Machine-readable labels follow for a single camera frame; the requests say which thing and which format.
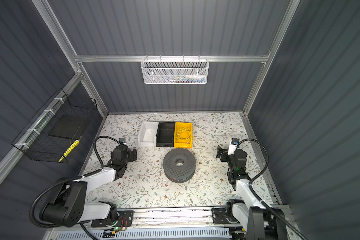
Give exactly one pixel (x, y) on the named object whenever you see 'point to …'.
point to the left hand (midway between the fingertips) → (125, 150)
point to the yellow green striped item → (69, 149)
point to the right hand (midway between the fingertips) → (229, 147)
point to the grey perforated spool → (179, 165)
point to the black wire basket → (34, 143)
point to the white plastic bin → (147, 134)
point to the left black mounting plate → (125, 219)
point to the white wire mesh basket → (174, 71)
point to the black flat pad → (67, 126)
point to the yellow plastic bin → (179, 143)
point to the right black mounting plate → (219, 216)
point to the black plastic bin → (165, 135)
